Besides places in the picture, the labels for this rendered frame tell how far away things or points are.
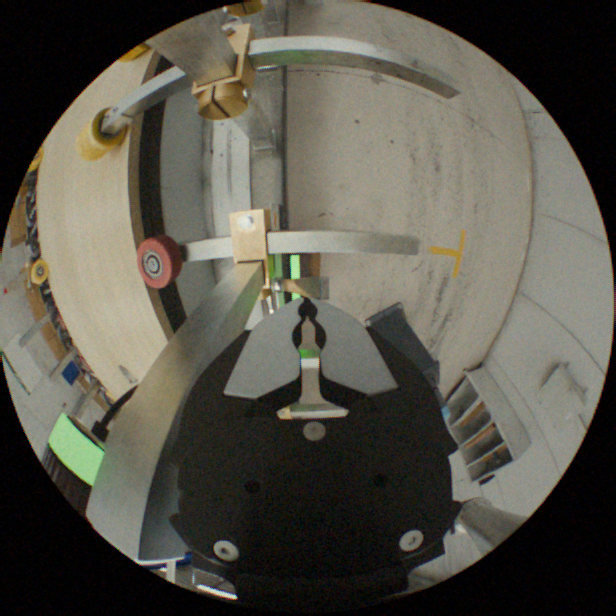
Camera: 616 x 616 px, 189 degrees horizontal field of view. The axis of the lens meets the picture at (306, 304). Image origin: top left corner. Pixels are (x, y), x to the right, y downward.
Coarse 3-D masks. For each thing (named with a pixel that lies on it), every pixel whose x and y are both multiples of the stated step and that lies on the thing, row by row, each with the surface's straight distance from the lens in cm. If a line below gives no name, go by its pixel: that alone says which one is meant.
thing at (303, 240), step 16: (208, 240) 30; (224, 240) 29; (272, 240) 27; (288, 240) 27; (304, 240) 27; (320, 240) 27; (336, 240) 27; (352, 240) 28; (368, 240) 28; (384, 240) 29; (400, 240) 30; (416, 240) 32; (192, 256) 32; (208, 256) 31; (224, 256) 29
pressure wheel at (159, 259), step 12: (156, 240) 30; (168, 240) 31; (144, 252) 32; (156, 252) 31; (168, 252) 29; (180, 252) 31; (144, 264) 33; (156, 264) 31; (168, 264) 29; (180, 264) 31; (144, 276) 34; (156, 276) 32; (168, 276) 30
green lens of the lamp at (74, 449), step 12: (60, 420) 14; (60, 432) 13; (72, 432) 13; (60, 444) 13; (72, 444) 13; (84, 444) 12; (60, 456) 13; (72, 456) 13; (84, 456) 12; (96, 456) 12; (72, 468) 13; (84, 468) 12; (96, 468) 12
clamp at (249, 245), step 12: (240, 216) 27; (252, 216) 26; (264, 216) 26; (240, 228) 27; (252, 228) 26; (264, 228) 26; (240, 240) 27; (252, 240) 26; (264, 240) 26; (240, 252) 27; (252, 252) 27; (264, 252) 26; (264, 264) 27; (264, 276) 27; (264, 288) 29
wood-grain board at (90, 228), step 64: (128, 64) 59; (64, 128) 82; (128, 128) 41; (64, 192) 65; (128, 192) 36; (64, 256) 68; (128, 256) 37; (64, 320) 99; (128, 320) 46; (128, 384) 78
